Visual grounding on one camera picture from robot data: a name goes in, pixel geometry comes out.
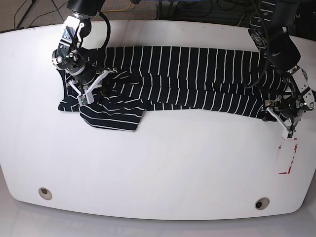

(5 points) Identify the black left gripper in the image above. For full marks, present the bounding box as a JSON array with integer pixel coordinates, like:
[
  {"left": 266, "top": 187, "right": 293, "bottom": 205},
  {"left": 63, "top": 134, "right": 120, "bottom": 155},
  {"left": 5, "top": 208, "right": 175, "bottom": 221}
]
[{"left": 265, "top": 98, "right": 303, "bottom": 132}]

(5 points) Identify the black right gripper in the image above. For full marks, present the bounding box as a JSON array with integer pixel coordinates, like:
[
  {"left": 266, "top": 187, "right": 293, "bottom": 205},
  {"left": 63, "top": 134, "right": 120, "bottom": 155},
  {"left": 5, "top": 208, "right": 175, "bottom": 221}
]
[{"left": 67, "top": 68, "right": 118, "bottom": 96}]

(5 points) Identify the navy white striped t-shirt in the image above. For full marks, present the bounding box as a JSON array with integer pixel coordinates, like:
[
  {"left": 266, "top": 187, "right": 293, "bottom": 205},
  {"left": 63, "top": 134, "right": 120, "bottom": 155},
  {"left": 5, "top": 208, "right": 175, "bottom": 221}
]
[{"left": 58, "top": 46, "right": 287, "bottom": 131}]

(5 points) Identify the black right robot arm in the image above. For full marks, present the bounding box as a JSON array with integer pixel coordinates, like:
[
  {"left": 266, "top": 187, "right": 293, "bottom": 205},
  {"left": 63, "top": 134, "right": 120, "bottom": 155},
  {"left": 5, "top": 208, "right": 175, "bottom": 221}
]
[{"left": 52, "top": 0, "right": 111, "bottom": 96}]

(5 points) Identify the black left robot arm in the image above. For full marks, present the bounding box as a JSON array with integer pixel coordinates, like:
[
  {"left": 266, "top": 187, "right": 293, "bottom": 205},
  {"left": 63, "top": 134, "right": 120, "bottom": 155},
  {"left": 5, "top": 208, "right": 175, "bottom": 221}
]
[{"left": 244, "top": 0, "right": 316, "bottom": 139}]

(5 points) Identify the red tape marking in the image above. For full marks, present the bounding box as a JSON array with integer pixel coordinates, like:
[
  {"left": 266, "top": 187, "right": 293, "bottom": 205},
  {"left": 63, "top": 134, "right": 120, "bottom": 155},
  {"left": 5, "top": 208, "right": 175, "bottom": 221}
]
[{"left": 276, "top": 138, "right": 298, "bottom": 175}]

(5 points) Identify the right table grommet hole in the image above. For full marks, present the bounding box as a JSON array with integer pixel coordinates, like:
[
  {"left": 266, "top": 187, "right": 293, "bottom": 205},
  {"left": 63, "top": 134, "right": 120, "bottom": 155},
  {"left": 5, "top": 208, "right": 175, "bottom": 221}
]
[{"left": 255, "top": 197, "right": 270, "bottom": 210}]

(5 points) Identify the table grommet hole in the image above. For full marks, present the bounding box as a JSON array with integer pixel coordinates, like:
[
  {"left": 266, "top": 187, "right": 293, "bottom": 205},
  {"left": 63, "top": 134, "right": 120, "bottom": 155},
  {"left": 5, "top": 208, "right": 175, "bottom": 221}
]
[
  {"left": 255, "top": 197, "right": 270, "bottom": 210},
  {"left": 39, "top": 188, "right": 52, "bottom": 200}
]

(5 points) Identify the left table grommet hole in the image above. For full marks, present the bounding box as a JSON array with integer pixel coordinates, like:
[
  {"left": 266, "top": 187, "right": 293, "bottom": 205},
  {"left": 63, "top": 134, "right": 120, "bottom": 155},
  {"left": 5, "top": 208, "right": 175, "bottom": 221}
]
[{"left": 39, "top": 188, "right": 52, "bottom": 200}]

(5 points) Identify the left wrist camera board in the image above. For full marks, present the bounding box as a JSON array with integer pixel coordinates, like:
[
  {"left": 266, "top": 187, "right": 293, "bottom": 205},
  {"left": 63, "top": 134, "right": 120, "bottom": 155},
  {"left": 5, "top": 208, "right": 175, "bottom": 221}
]
[{"left": 282, "top": 129, "right": 296, "bottom": 140}]

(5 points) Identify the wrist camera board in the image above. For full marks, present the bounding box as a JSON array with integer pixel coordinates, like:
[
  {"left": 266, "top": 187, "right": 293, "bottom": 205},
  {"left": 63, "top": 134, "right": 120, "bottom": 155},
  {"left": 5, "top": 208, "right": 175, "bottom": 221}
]
[
  {"left": 77, "top": 93, "right": 94, "bottom": 107},
  {"left": 282, "top": 129, "right": 296, "bottom": 140}
]

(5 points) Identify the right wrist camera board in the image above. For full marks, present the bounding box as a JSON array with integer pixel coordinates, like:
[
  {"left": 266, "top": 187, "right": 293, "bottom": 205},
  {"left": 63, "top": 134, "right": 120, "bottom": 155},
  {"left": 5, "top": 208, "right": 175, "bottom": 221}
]
[{"left": 77, "top": 93, "right": 94, "bottom": 107}]

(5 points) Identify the yellow cable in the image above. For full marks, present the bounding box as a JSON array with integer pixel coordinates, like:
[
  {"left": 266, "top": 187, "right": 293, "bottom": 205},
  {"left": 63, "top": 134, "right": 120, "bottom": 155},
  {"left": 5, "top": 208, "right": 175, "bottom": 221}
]
[{"left": 103, "top": 0, "right": 133, "bottom": 13}]

